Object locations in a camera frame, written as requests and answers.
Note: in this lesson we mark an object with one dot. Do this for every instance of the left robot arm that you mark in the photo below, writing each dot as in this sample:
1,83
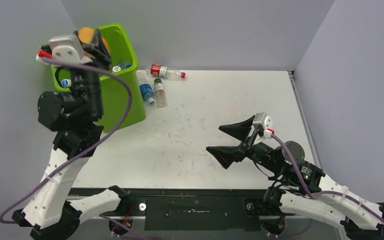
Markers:
73,116

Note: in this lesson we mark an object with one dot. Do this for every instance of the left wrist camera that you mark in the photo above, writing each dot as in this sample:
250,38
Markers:
64,48

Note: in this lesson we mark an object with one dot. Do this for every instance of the aluminium table edge rail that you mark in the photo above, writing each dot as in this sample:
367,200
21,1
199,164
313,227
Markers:
304,120

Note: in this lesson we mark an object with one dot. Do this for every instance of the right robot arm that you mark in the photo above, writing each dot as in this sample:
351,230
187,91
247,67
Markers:
299,188

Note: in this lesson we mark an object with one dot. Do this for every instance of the red label clear bottle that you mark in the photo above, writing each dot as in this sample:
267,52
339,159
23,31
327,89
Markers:
165,72

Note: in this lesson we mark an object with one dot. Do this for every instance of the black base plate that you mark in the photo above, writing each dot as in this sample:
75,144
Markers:
196,209

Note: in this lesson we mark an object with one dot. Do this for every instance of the large orange tea bottle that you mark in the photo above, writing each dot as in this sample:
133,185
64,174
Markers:
116,69

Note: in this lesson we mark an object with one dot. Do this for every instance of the green plastic bin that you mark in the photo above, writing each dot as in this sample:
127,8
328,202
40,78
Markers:
115,95

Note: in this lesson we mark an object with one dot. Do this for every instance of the clear crushed bottle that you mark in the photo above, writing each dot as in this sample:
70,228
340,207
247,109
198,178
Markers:
65,83

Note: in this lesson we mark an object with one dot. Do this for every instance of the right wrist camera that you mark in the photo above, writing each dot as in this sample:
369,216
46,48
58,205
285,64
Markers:
263,125

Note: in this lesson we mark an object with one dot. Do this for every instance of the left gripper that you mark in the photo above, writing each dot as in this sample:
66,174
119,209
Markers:
99,48

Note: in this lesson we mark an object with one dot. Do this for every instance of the pepsi bottle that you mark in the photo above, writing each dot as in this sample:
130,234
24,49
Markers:
124,64

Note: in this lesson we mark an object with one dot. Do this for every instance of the blue label bottle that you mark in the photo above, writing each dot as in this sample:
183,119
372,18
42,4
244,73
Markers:
146,90

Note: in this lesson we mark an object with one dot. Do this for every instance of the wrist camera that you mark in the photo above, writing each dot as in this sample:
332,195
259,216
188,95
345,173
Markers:
263,125
64,48

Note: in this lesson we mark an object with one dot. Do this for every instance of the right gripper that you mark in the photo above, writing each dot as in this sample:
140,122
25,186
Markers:
225,154

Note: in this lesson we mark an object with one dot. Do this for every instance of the green cap white label bottle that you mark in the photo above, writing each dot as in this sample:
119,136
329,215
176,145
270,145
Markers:
159,93

